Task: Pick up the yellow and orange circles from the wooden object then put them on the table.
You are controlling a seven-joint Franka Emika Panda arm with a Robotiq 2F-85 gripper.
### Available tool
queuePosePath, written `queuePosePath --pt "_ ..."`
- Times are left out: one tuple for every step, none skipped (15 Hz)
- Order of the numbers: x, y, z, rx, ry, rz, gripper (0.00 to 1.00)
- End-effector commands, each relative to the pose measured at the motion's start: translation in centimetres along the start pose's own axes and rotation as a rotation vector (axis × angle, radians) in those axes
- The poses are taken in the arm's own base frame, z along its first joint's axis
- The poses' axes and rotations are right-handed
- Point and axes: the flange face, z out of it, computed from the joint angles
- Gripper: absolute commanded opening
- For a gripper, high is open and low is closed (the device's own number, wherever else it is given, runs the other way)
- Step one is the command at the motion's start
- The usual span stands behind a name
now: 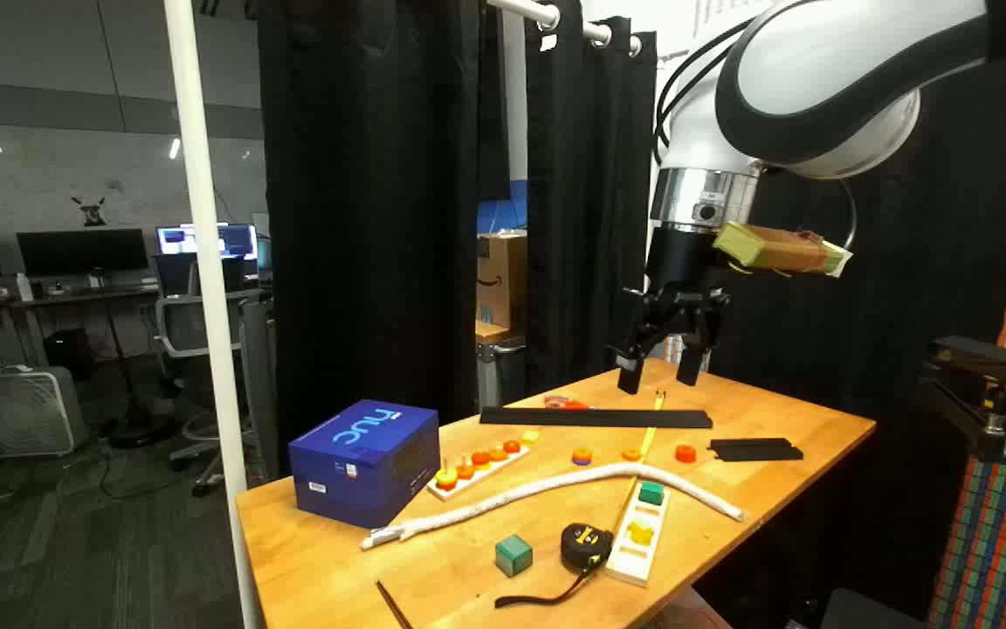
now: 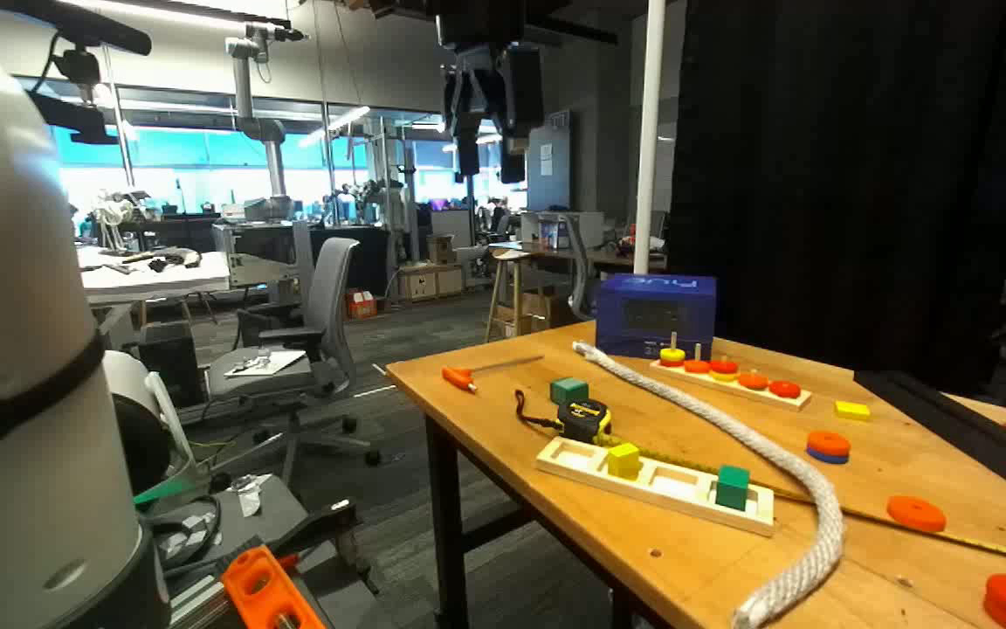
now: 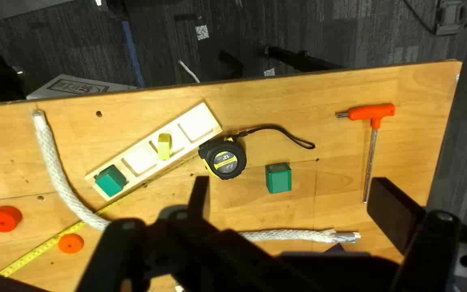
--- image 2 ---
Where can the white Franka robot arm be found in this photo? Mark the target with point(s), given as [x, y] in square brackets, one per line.
[15, 351]

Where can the white pole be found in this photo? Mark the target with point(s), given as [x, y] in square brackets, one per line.
[647, 140]

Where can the red disc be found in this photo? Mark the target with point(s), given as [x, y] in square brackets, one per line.
[723, 366]
[783, 388]

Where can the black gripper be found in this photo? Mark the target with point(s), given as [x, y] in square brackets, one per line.
[491, 45]

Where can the blue cardboard box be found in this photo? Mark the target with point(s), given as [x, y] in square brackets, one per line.
[653, 314]

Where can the yellow disc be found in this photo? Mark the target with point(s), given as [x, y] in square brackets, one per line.
[673, 353]

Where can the cardboard boxes stack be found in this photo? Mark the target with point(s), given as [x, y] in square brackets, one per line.
[432, 279]

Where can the teal cube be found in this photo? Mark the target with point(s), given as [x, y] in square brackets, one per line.
[567, 394]

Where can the green cube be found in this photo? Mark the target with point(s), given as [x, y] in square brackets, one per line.
[730, 488]

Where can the black table frame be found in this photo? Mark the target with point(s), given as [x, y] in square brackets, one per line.
[443, 524]

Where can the orange and purple disc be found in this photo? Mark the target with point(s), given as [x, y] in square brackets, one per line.
[828, 446]

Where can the wooden stool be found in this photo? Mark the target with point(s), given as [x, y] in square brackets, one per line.
[509, 291]

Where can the orange plastic tool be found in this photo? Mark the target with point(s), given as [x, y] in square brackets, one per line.
[264, 589]

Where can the grey office chair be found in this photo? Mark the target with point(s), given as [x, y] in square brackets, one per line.
[321, 314]

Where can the orange tipped pen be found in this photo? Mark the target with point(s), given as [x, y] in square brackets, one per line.
[457, 380]

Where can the yellow cube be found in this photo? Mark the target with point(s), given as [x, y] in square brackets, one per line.
[622, 459]

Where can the long black bar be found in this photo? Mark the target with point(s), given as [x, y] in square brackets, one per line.
[970, 438]

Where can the white work table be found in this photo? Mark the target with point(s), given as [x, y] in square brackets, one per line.
[155, 278]

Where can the small yellow block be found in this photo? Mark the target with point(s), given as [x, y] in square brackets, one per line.
[852, 411]

